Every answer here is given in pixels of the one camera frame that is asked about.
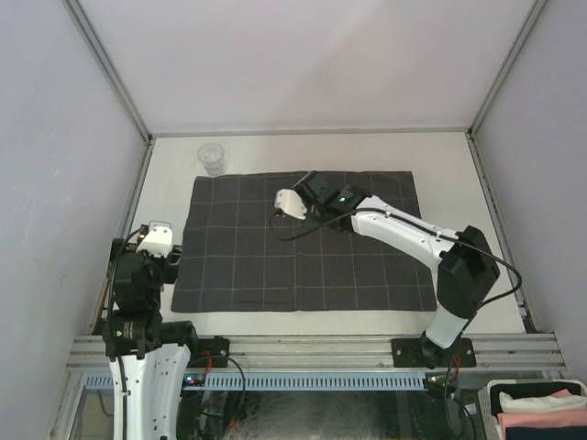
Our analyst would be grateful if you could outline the clear drinking glass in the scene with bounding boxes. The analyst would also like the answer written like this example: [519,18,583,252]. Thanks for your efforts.
[198,143,226,177]

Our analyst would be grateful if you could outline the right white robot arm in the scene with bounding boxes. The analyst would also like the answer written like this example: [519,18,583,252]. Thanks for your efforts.
[274,171,500,368]

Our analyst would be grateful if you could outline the dark grey checked cloth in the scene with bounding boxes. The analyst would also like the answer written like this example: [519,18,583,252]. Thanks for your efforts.
[171,172,437,313]

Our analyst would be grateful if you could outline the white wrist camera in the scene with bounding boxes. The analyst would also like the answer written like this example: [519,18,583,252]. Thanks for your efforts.
[136,225,173,259]
[274,189,307,220]

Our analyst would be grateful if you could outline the blue slotted cable duct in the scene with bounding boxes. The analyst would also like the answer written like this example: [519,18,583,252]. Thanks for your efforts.
[84,370,426,391]

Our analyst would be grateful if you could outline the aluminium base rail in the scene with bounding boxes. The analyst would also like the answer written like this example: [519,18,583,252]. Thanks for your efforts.
[65,333,566,371]

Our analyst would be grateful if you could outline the white laundry basket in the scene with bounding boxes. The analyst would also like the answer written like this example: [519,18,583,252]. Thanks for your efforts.
[478,379,586,439]

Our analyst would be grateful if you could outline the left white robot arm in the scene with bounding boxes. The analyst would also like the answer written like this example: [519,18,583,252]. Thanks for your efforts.
[102,221,201,439]

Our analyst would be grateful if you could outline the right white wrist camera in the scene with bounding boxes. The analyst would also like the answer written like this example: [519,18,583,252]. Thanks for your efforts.
[274,189,307,220]

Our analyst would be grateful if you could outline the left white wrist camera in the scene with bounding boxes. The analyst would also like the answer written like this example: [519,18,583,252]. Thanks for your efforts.
[136,225,173,259]

